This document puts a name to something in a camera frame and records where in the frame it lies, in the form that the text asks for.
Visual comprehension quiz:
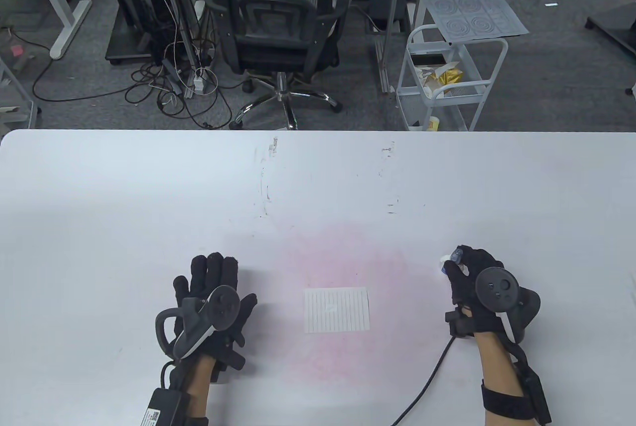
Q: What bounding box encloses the person's right hand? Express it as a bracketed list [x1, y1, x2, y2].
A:
[444, 246, 510, 340]

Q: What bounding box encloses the person's left hand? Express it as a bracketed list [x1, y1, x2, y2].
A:
[171, 252, 258, 384]

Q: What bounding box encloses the lined paper with black text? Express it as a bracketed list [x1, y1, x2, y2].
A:
[304, 288, 371, 334]

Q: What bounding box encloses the person's left forearm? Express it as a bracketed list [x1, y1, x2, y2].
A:
[181, 351, 217, 419]

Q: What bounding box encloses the person's right forearm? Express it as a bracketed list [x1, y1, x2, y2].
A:
[475, 329, 525, 426]

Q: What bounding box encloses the black and white controller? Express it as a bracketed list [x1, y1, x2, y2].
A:
[476, 267, 541, 344]
[155, 285, 240, 361]

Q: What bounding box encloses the black wrist pack with label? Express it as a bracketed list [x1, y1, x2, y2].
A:
[141, 387, 209, 426]

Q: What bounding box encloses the white rolling cart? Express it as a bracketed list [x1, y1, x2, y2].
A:
[395, 23, 509, 132]

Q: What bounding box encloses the yellow packet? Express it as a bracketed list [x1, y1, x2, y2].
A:
[427, 62, 465, 86]

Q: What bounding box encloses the black mesh office chair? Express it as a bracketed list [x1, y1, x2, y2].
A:
[201, 0, 353, 131]

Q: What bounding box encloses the grey metal rack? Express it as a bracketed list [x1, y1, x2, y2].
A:
[0, 56, 40, 129]

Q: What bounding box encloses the black rolling base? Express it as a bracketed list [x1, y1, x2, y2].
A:
[105, 18, 164, 66]

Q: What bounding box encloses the black desk with white leg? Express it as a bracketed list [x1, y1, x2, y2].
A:
[26, 0, 110, 60]

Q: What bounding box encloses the grey sheet with circle patterns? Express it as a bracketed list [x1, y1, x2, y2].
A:
[415, 0, 530, 45]

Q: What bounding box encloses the black box on floor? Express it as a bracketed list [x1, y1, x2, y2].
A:
[370, 0, 408, 24]

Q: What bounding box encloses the black floor platform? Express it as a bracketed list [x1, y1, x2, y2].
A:
[585, 2, 636, 59]

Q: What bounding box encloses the tangle of floor cables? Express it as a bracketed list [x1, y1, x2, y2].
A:
[32, 23, 234, 131]

